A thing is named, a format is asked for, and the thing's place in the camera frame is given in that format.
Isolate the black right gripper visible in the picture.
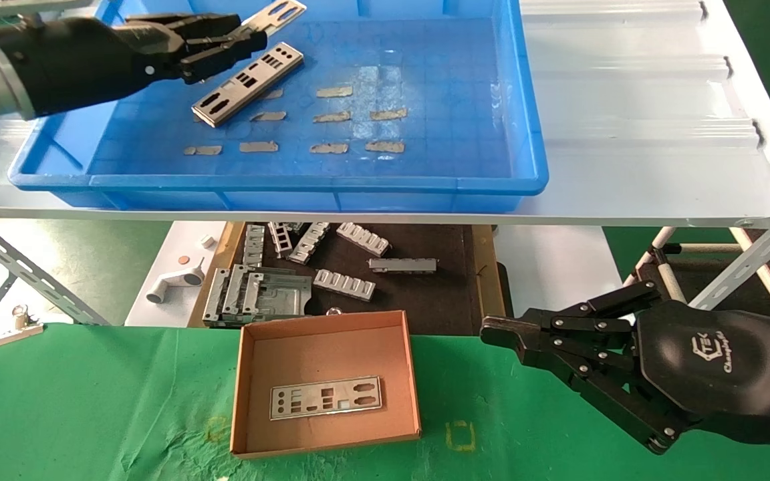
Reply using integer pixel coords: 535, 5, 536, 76
502, 299, 770, 456

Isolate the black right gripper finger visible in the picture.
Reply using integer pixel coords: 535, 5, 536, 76
480, 281, 664, 351

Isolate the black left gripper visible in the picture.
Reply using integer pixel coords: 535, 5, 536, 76
0, 12, 269, 118

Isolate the silver metal I/O shield plate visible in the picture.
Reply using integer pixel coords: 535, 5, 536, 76
269, 377, 383, 421
241, 0, 307, 35
191, 42, 305, 128

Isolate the brown cardboard box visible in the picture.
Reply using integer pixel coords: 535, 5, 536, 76
230, 310, 422, 459

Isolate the blue plastic tray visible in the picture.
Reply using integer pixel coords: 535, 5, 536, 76
9, 0, 549, 213

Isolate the grey metal bar part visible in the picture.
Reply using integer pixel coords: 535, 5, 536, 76
368, 258, 438, 274

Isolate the perforated grey shelf brace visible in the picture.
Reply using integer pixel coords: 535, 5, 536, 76
0, 217, 110, 326
689, 200, 770, 311

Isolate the large flat grey metal plate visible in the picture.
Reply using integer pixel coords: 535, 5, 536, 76
241, 269, 313, 320

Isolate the white plastic pipe fitting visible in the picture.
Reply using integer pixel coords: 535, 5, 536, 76
146, 257, 205, 305

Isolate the white metal shelf board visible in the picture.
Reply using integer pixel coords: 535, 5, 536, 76
0, 0, 770, 228

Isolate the green cloth mat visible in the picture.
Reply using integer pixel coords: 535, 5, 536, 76
0, 323, 770, 481

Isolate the white pipe rack frame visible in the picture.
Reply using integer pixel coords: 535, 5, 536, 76
626, 226, 743, 301

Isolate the grey slotted metal bracket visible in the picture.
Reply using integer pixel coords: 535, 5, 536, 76
268, 222, 294, 259
336, 222, 392, 257
288, 222, 332, 265
243, 224, 267, 268
313, 269, 377, 301

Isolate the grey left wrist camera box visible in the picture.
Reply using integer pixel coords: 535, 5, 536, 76
0, 0, 92, 21

